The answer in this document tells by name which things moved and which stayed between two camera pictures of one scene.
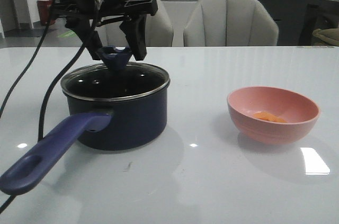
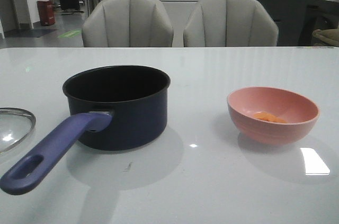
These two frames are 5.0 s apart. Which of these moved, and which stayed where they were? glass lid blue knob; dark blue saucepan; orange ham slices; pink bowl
Moved: glass lid blue knob
Stayed: dark blue saucepan; orange ham slices; pink bowl
